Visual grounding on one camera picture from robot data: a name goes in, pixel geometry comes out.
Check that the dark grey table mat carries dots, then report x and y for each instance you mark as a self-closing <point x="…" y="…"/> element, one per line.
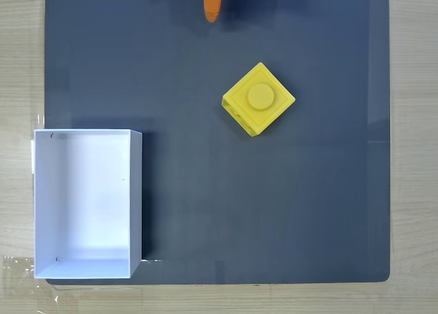
<point x="273" y="197"/>

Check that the yellow toy block with stud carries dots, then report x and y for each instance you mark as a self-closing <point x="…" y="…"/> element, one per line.
<point x="260" y="98"/>

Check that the white open cardboard box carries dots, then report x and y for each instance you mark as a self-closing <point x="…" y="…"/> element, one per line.
<point x="82" y="204"/>

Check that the clear plastic tape patch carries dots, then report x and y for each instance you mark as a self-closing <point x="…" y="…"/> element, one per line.
<point x="20" y="280"/>

